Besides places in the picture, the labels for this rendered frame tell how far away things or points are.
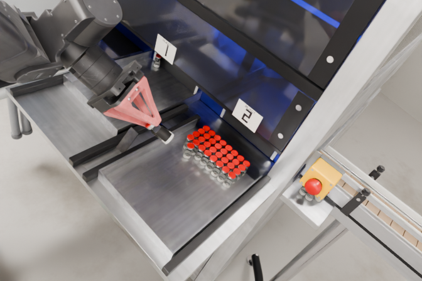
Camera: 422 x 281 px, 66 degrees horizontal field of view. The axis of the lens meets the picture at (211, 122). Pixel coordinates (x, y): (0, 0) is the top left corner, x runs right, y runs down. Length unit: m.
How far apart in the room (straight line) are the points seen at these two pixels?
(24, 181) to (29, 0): 0.95
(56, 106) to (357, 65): 0.77
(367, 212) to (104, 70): 0.79
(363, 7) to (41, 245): 1.55
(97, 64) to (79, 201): 1.39
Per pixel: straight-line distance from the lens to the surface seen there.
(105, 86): 0.50
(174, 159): 0.90
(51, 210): 1.82
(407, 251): 1.05
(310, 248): 1.26
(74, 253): 1.71
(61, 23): 0.45
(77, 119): 0.97
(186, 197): 0.84
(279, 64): 0.80
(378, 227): 1.03
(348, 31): 0.73
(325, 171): 0.87
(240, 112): 0.91
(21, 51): 0.41
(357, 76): 0.74
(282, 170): 0.92
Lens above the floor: 1.56
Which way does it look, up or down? 41 degrees down
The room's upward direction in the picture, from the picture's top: 23 degrees clockwise
